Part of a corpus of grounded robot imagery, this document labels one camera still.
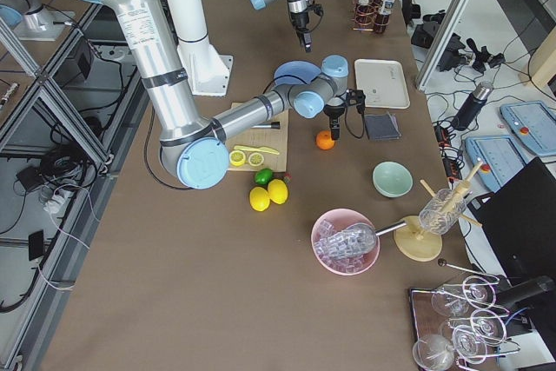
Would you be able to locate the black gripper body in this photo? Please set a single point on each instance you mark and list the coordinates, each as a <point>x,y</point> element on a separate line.
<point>299,22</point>
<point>334,110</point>

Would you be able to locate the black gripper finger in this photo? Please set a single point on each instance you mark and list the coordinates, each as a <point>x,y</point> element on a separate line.
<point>335,131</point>
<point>305,40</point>

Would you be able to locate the orange fruit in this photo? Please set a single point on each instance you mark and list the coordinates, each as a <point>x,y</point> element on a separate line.
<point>324,140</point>

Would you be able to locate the blue plate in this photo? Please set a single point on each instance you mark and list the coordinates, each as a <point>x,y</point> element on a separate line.
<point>296,72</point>

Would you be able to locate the cream serving tray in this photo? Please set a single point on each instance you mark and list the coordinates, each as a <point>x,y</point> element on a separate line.
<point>382,82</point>

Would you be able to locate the grey folded cloth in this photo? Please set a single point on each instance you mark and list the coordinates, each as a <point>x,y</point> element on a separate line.
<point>382,127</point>

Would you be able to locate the wooden cutting board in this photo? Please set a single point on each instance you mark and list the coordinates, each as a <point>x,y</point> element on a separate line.
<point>272,138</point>

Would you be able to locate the dark sauce bottle one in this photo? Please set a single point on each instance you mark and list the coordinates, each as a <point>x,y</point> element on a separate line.
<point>363,14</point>

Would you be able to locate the dark sauce bottle two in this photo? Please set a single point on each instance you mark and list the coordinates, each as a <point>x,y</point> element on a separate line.
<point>382,18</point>

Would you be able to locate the mint green bowl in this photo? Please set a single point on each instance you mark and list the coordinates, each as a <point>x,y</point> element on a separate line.
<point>392,179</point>

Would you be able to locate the yellow plastic knife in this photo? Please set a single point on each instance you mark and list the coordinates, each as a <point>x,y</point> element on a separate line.
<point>262,149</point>

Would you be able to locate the lemon slice lower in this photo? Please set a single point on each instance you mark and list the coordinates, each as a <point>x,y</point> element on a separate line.
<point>256,159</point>

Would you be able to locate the lemon slice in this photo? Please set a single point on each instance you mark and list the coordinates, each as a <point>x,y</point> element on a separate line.
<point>237,158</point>
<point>256,159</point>

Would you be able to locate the yellow lemon far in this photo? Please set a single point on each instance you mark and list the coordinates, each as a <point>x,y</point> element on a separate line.
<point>277,191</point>

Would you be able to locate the yellow lemon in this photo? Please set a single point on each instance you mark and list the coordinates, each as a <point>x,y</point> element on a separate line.
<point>259,199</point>
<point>277,191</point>

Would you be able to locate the green lime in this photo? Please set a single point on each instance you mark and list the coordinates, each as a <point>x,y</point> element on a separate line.
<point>263,176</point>

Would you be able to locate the lemon slice upper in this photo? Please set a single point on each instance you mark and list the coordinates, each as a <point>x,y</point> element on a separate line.
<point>237,158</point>

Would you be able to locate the yellow lemon near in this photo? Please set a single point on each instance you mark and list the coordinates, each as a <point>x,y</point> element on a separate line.
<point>259,199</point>

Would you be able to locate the metal ice scoop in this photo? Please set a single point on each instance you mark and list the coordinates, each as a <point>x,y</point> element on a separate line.
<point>360,238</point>

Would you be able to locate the pink bowl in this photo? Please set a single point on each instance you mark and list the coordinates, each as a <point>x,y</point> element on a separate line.
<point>340,219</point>

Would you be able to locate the black thermos bottle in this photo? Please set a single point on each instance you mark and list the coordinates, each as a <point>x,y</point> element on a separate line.
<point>475,101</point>

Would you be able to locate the pile of clear ice cubes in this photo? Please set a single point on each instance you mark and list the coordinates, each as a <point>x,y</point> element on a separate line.
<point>325,246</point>

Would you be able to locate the clear textured glass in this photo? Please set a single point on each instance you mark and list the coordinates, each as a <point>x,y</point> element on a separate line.
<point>442,211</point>

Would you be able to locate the wooden glass stand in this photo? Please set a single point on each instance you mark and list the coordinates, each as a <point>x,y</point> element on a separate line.
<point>417,243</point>

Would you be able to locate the blue teach pendant near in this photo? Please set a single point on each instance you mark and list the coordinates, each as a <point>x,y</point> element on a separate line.
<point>501,159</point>

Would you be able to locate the blue teach pendant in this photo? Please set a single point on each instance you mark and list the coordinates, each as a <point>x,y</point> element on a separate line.
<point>533,123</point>
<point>501,159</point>

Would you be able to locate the blue teach pendant far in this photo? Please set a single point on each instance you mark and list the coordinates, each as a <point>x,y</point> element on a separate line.
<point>533,123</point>

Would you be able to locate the black monitor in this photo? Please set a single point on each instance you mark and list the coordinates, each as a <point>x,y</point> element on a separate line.
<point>519,222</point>

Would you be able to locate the copper wire bottle rack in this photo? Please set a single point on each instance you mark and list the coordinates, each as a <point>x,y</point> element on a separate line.
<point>371,26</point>

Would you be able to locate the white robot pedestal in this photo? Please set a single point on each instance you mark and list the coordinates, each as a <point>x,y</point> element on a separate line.
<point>208,71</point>

